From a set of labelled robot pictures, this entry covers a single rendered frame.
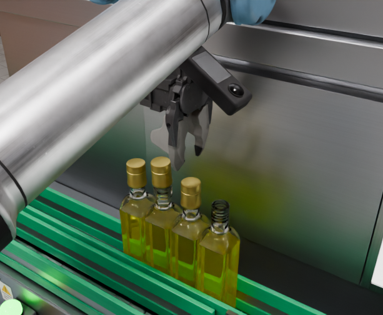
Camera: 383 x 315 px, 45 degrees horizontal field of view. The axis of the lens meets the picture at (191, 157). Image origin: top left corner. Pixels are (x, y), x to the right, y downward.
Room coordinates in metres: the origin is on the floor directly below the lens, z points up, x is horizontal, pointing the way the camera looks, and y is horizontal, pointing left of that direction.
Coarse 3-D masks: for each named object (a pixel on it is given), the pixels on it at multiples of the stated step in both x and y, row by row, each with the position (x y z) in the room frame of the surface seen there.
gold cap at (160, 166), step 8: (152, 160) 0.66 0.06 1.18; (160, 160) 0.66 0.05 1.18; (168, 160) 0.66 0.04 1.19; (152, 168) 0.65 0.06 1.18; (160, 168) 0.64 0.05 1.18; (168, 168) 0.65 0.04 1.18; (152, 176) 0.65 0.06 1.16; (160, 176) 0.64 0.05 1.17; (168, 176) 0.65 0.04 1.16; (152, 184) 0.65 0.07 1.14; (160, 184) 0.64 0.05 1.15; (168, 184) 0.65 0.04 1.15
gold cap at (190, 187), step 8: (184, 184) 0.62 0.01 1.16; (192, 184) 0.62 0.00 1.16; (200, 184) 0.62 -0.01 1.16; (184, 192) 0.62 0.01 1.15; (192, 192) 0.61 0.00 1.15; (200, 192) 0.62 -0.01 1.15; (184, 200) 0.62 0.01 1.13; (192, 200) 0.61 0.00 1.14; (200, 200) 0.62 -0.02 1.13; (184, 208) 0.62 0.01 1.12; (192, 208) 0.61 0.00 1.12
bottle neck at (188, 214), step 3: (183, 207) 0.62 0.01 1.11; (183, 210) 0.63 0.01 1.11; (186, 210) 0.62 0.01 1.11; (189, 210) 0.62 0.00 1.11; (192, 210) 0.62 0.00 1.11; (195, 210) 0.62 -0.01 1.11; (198, 210) 0.62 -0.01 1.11; (183, 213) 0.63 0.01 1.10; (186, 213) 0.62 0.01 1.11; (189, 213) 0.62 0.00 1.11; (192, 213) 0.62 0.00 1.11; (195, 213) 0.62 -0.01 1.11; (198, 213) 0.62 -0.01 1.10; (183, 216) 0.62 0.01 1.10; (186, 216) 0.62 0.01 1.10; (189, 216) 0.62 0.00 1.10; (192, 216) 0.62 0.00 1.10; (195, 216) 0.62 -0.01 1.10; (198, 216) 0.62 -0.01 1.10; (189, 219) 0.62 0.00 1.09; (192, 219) 0.62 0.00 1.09
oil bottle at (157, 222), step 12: (144, 216) 0.66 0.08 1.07; (156, 216) 0.64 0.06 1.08; (168, 216) 0.64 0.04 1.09; (144, 228) 0.65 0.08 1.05; (156, 228) 0.64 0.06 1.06; (168, 228) 0.63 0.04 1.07; (156, 240) 0.64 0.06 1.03; (168, 240) 0.63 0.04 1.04; (156, 252) 0.64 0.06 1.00; (168, 252) 0.63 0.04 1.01; (156, 264) 0.64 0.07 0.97; (168, 264) 0.63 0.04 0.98
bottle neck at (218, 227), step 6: (216, 204) 0.60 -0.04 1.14; (222, 204) 0.60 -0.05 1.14; (228, 204) 0.60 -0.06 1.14; (216, 210) 0.58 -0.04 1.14; (222, 210) 0.58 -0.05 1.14; (228, 210) 0.59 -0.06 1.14; (216, 216) 0.58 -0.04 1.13; (222, 216) 0.58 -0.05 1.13; (228, 216) 0.59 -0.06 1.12; (216, 222) 0.58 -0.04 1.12; (222, 222) 0.58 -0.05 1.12; (228, 222) 0.59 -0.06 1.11; (216, 228) 0.58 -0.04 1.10; (222, 228) 0.58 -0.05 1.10; (228, 228) 0.59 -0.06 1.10
